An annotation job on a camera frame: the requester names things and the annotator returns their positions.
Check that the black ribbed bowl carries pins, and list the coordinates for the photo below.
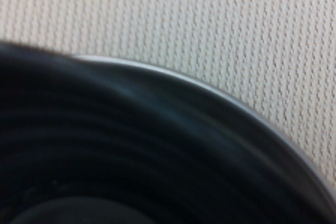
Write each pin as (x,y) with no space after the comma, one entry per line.
(125,144)

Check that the beige woven placemat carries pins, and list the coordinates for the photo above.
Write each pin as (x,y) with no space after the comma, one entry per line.
(262,48)

